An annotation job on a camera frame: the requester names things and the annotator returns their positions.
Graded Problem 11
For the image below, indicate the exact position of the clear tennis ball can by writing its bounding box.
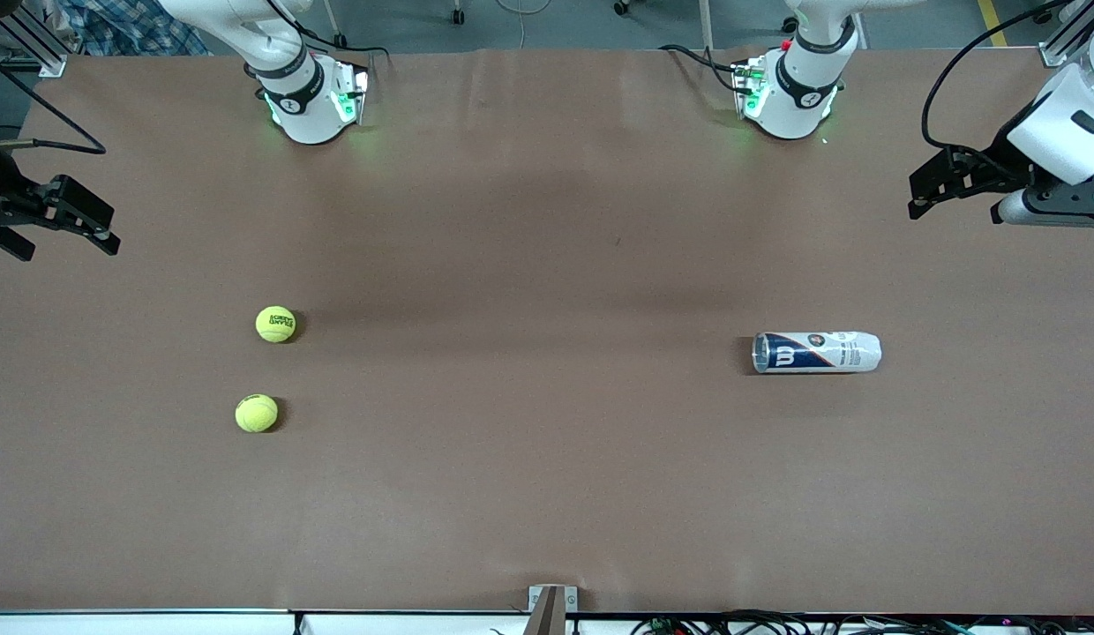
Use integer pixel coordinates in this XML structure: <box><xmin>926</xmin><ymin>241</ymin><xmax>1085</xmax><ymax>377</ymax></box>
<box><xmin>752</xmin><ymin>331</ymin><xmax>883</xmax><ymax>375</ymax></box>

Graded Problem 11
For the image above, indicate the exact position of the yellow tennis ball black print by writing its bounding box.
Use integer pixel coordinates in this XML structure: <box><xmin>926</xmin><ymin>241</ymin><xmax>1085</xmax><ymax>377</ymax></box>
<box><xmin>255</xmin><ymin>305</ymin><xmax>297</xmax><ymax>344</ymax></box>

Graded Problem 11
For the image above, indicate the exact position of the plain yellow tennis ball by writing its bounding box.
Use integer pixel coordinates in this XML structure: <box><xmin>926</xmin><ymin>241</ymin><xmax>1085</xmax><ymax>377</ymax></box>
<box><xmin>235</xmin><ymin>393</ymin><xmax>280</xmax><ymax>434</ymax></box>

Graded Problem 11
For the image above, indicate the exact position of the blue plaid cloth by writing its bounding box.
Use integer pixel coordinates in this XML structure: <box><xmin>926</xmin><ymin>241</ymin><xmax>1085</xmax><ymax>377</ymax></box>
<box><xmin>57</xmin><ymin>0</ymin><xmax>208</xmax><ymax>56</ymax></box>

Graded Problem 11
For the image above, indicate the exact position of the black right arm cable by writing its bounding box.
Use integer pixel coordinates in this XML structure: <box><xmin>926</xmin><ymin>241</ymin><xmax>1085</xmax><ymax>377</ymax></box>
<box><xmin>0</xmin><ymin>49</ymin><xmax>108</xmax><ymax>156</ymax></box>

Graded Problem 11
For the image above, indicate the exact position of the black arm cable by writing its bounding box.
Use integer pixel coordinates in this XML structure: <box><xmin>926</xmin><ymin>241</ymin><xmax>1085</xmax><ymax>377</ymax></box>
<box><xmin>920</xmin><ymin>0</ymin><xmax>1077</xmax><ymax>153</ymax></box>
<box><xmin>0</xmin><ymin>49</ymin><xmax>108</xmax><ymax>156</ymax></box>

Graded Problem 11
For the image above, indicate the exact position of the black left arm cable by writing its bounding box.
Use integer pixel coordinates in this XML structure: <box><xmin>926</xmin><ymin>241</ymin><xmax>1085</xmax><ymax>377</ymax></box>
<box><xmin>920</xmin><ymin>0</ymin><xmax>1077</xmax><ymax>153</ymax></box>

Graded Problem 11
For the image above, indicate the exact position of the black base power cable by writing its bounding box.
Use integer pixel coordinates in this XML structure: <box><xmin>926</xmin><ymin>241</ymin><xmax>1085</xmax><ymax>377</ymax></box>
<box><xmin>658</xmin><ymin>42</ymin><xmax>746</xmax><ymax>96</ymax></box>
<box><xmin>265</xmin><ymin>0</ymin><xmax>393</xmax><ymax>71</ymax></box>

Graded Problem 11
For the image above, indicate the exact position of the white table edge rail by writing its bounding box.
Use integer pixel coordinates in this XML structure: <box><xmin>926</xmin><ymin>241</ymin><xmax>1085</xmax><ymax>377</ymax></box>
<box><xmin>0</xmin><ymin>609</ymin><xmax>1094</xmax><ymax>635</ymax></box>

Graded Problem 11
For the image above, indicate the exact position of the thin white floor cable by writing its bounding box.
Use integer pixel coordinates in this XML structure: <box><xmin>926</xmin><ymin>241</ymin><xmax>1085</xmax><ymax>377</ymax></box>
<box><xmin>494</xmin><ymin>0</ymin><xmax>553</xmax><ymax>50</ymax></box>

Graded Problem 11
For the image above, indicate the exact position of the tangled black cable bundle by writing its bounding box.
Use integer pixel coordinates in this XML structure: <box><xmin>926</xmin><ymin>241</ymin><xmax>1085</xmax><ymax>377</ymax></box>
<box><xmin>631</xmin><ymin>609</ymin><xmax>1094</xmax><ymax>635</ymax></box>

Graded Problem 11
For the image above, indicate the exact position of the grey bracket with brown post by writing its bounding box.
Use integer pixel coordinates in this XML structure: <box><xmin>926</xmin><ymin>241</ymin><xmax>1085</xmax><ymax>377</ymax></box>
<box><xmin>522</xmin><ymin>585</ymin><xmax>579</xmax><ymax>635</ymax></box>

